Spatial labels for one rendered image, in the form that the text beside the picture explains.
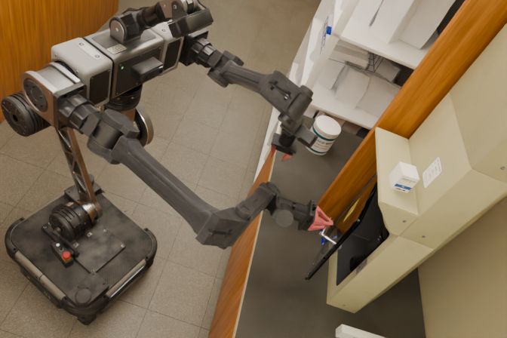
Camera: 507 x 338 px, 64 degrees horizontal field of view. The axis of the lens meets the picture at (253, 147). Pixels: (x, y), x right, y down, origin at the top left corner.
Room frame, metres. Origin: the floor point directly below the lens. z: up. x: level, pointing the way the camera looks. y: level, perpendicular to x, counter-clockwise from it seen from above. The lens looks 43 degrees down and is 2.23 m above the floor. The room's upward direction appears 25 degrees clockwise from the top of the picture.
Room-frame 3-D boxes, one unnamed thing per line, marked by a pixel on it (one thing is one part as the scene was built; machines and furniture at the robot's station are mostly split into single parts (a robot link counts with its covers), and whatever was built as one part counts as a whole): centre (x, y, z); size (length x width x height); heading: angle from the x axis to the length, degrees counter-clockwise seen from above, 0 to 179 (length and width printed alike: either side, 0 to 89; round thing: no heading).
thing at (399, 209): (0.95, -0.40, 1.46); 0.32 x 0.12 x 0.10; 6
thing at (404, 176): (0.88, -0.41, 1.54); 0.05 x 0.05 x 0.06; 14
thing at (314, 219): (0.91, -0.30, 1.20); 0.09 x 0.07 x 0.07; 96
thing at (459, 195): (0.97, -0.58, 1.33); 0.32 x 0.25 x 0.77; 6
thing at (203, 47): (1.15, 0.29, 1.45); 0.09 x 0.08 x 0.12; 163
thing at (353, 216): (0.96, -0.40, 1.19); 0.30 x 0.01 x 0.40; 166
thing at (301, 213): (0.90, -0.23, 1.20); 0.07 x 0.07 x 0.10; 6
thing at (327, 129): (1.59, -0.28, 1.02); 0.13 x 0.13 x 0.15
